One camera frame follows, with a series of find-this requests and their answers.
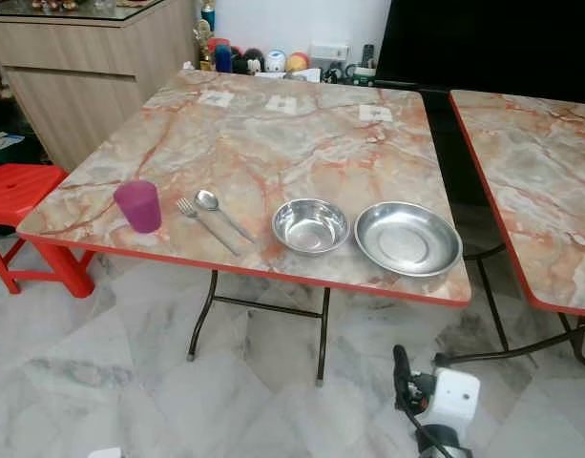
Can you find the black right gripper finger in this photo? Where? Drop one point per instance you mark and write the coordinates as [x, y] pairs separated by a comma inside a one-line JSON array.
[[405, 380]]

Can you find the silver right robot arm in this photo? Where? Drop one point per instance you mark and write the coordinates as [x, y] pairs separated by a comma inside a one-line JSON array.
[[445, 444]]

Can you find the large steel plate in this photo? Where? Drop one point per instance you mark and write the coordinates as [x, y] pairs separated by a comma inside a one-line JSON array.
[[408, 240]]

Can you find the small steel bowl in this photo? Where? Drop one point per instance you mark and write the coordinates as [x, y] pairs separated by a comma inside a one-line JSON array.
[[310, 227]]

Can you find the marble table with red edge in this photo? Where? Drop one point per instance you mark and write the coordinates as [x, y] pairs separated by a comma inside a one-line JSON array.
[[540, 181]]

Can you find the steel fork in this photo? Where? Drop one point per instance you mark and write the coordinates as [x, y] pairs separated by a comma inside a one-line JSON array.
[[214, 227]]

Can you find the red plastic stool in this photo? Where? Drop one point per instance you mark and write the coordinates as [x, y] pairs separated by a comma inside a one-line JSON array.
[[25, 191]]

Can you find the steel spoon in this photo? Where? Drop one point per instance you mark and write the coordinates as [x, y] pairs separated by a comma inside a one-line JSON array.
[[206, 199]]

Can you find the white paper label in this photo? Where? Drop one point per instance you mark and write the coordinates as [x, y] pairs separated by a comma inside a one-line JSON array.
[[281, 104], [375, 113]]

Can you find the marble pattern folding table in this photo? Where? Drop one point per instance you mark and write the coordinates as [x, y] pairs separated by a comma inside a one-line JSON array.
[[254, 143]]

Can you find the purple plastic cup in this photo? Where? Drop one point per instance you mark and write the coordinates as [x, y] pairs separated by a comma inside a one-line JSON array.
[[138, 208]]

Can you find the white power box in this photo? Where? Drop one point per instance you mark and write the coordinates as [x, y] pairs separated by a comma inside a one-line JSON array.
[[328, 52]]

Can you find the white round toy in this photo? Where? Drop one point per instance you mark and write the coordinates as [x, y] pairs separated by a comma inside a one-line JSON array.
[[275, 61]]

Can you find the black screen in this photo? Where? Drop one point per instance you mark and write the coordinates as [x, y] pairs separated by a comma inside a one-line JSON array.
[[483, 43]]

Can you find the black plush toy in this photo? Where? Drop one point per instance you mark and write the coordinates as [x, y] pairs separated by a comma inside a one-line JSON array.
[[249, 62]]

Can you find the dark blue cup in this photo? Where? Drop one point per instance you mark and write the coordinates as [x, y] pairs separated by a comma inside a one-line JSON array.
[[223, 59]]

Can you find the light wooden cabinet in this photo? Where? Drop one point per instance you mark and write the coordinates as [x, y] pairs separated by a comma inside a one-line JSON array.
[[82, 81]]

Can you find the golden figurine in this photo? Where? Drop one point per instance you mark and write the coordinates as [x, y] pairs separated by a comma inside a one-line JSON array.
[[202, 42]]

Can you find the blue bottle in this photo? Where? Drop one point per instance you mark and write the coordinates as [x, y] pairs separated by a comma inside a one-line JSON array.
[[208, 13]]

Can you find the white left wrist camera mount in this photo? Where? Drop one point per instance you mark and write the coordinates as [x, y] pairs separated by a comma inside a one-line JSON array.
[[105, 453]]

